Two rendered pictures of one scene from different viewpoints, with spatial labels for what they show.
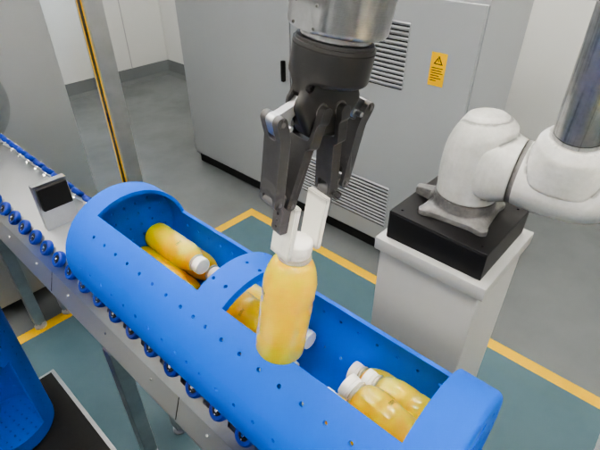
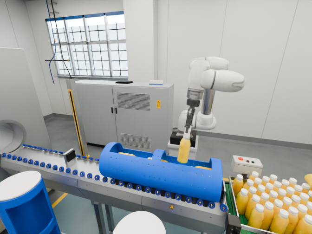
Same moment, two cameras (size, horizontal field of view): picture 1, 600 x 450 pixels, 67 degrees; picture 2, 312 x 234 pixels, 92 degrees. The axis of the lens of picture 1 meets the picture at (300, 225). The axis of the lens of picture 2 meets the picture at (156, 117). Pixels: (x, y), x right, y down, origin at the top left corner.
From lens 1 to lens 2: 60 cm
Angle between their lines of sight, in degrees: 27
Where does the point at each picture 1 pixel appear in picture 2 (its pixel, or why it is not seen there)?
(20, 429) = not seen: outside the picture
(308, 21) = (194, 97)
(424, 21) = (153, 93)
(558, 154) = (204, 116)
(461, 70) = (164, 103)
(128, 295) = (129, 168)
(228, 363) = (167, 172)
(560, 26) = (177, 91)
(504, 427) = not seen: hidden behind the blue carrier
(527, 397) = not seen: hidden behind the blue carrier
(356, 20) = (200, 96)
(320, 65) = (195, 103)
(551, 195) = (204, 124)
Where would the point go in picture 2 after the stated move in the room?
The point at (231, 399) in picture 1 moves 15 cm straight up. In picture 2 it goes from (170, 179) to (171, 161)
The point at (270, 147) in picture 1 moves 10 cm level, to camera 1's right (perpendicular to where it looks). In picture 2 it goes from (188, 117) to (202, 114)
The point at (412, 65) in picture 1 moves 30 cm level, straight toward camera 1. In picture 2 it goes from (152, 104) to (155, 108)
